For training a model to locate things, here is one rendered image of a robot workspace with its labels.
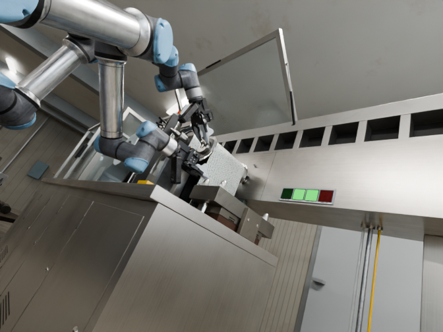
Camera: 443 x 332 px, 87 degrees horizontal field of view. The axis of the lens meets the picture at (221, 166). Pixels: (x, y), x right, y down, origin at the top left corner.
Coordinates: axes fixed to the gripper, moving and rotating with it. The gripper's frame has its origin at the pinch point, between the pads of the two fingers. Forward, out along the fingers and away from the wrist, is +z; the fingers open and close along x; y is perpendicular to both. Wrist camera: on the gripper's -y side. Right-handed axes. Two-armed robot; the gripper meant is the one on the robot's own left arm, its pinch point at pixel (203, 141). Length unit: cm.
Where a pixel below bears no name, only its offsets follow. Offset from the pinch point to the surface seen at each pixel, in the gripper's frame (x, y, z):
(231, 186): -4.2, 6.4, 25.6
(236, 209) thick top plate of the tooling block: -23.9, -11.8, 27.4
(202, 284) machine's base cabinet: -30, -39, 39
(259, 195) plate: -11.9, 17.1, 34.3
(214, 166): -4.2, -0.7, 12.7
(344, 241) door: 5, 152, 145
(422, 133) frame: -74, 50, 17
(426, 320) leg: -76, 5, 66
